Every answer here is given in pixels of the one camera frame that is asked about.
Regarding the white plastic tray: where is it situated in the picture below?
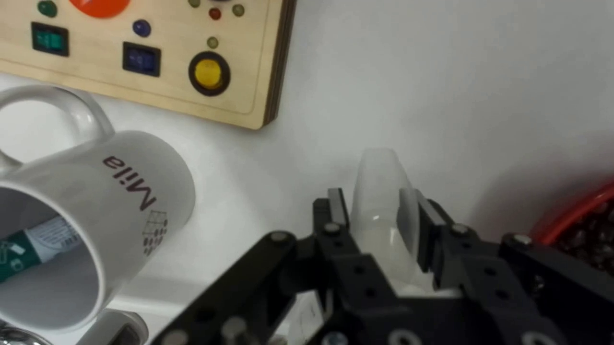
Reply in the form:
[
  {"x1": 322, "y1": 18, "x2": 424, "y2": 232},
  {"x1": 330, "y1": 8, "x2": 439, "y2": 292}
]
[{"x1": 0, "y1": 0, "x2": 614, "y2": 345}]

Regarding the wooden switch busy board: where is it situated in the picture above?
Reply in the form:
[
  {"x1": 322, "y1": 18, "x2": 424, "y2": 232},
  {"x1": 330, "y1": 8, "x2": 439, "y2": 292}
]
[{"x1": 0, "y1": 0, "x2": 297, "y2": 131}]

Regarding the white Mila mug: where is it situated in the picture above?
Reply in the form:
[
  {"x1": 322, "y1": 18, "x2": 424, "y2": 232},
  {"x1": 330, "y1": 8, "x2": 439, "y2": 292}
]
[{"x1": 0, "y1": 87, "x2": 195, "y2": 330}]

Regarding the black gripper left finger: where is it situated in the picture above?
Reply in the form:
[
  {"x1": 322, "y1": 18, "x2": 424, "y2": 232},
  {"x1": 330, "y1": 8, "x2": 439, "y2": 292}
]
[{"x1": 312, "y1": 188, "x2": 358, "y2": 257}]

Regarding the clear plastic measuring jar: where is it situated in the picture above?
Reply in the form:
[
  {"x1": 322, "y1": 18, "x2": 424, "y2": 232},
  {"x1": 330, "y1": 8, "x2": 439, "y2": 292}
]
[{"x1": 351, "y1": 148, "x2": 424, "y2": 296}]

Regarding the red bowl with beans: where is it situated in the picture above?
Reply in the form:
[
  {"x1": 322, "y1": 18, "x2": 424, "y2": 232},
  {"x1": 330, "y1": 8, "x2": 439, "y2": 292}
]
[{"x1": 529, "y1": 182, "x2": 614, "y2": 274}]

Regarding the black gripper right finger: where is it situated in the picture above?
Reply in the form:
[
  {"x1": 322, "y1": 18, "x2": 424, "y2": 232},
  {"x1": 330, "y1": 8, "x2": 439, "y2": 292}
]
[{"x1": 397, "y1": 188, "x2": 477, "y2": 290}]

